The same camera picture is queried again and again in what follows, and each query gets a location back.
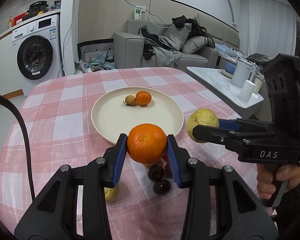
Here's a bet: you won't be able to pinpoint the white cup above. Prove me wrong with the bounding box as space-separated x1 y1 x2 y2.
238 79 256 102

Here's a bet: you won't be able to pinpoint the person's right forearm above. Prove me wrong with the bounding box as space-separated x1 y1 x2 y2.
274 162 300 240

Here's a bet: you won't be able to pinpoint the cream round plate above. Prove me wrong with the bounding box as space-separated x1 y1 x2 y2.
91 87 184 146

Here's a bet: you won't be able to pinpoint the person's right hand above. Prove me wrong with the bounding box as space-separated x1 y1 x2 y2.
256 164 300 207

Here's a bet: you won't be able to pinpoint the blue bowl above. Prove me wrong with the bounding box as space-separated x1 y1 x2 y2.
224 62 238 75

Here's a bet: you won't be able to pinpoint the grey pillow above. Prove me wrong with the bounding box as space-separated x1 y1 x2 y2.
164 23 193 51
182 36 211 55

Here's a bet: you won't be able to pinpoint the pink checked tablecloth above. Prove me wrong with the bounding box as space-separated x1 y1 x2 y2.
0 67 278 240

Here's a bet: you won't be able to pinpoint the grey sofa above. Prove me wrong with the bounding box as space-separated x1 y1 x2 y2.
113 19 240 70

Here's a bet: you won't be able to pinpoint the large orange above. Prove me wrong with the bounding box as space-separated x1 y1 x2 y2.
126 123 168 164

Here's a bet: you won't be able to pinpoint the patterned black chair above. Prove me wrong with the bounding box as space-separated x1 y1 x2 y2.
77 39 115 63

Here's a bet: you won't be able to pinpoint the white washing machine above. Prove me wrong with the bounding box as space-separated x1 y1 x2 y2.
11 14 64 81

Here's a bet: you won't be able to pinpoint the light blue cushion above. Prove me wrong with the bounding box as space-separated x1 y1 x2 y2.
215 43 238 57

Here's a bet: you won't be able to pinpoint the blue cloth pile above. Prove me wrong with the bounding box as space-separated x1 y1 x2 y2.
75 50 116 75

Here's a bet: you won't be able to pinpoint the brown longan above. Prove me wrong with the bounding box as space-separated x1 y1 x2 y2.
123 94 136 106

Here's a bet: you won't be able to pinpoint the black pressure cooker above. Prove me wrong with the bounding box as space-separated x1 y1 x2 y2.
27 1 49 18

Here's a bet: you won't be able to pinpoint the grey blanket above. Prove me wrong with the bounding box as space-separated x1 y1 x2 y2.
153 36 182 67

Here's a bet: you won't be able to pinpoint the green-yellow citrus fruit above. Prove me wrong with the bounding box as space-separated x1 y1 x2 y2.
104 183 120 202

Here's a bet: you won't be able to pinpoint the dark clothes pile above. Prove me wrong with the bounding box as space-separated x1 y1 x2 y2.
137 25 166 61

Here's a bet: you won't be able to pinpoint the black cable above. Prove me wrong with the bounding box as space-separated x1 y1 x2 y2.
0 91 37 201

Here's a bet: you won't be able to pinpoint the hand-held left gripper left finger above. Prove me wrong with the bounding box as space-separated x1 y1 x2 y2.
13 133 128 240

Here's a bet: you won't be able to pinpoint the white kettle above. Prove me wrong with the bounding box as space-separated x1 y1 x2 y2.
231 58 253 89

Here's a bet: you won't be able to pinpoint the yellow bumpy guava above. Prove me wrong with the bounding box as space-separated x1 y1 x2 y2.
186 108 220 144

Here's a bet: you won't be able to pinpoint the dark cherry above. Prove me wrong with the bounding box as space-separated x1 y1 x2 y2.
153 180 171 195
147 165 166 181

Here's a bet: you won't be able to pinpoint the white curtain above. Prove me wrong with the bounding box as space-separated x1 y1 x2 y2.
239 0 296 58

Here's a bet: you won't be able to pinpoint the marble coffee table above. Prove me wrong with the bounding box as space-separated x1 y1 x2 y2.
186 66 264 108

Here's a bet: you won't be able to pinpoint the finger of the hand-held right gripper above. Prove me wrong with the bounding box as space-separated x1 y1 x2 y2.
218 118 274 132
192 124 274 148

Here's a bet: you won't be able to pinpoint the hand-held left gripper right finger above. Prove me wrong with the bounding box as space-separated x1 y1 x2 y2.
166 134 281 240

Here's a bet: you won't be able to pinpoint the cream cup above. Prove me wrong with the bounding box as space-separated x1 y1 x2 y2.
252 76 263 93

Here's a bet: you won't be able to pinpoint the dark jacket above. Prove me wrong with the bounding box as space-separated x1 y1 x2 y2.
244 53 276 67

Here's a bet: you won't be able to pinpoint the black clothes on sofa back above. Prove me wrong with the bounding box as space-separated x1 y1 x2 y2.
172 15 208 38

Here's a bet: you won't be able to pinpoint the red box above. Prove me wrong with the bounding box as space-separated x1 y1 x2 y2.
13 12 28 25

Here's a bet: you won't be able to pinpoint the small orange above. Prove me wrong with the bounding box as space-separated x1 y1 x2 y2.
135 91 152 106

